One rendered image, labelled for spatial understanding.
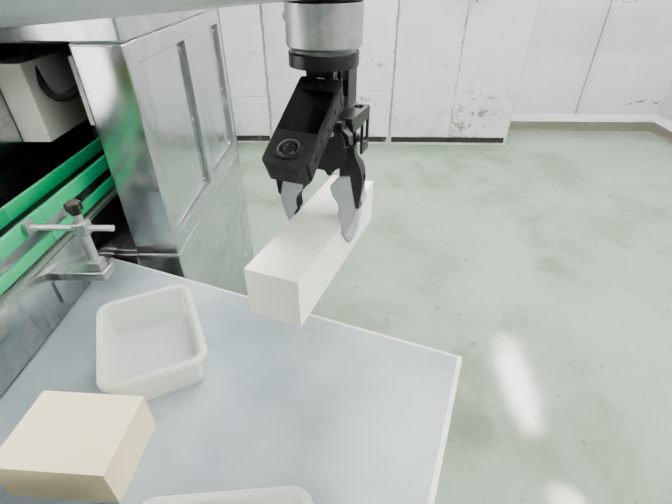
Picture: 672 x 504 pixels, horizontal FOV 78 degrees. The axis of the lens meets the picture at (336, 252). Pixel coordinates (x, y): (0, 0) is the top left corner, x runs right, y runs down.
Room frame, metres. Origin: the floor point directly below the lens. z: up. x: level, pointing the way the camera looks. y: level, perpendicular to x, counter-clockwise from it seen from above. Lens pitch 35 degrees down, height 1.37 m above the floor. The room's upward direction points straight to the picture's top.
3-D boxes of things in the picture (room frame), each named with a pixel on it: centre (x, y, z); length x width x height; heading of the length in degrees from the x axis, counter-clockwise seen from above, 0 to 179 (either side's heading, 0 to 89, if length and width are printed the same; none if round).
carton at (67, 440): (0.34, 0.38, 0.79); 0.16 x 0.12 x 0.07; 86
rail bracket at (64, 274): (0.67, 0.50, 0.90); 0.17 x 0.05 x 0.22; 89
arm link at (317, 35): (0.46, 0.01, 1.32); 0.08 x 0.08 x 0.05
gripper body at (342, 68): (0.46, 0.01, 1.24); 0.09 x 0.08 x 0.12; 158
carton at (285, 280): (0.43, 0.02, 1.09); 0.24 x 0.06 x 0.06; 158
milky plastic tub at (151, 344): (0.54, 0.34, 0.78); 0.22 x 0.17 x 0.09; 25
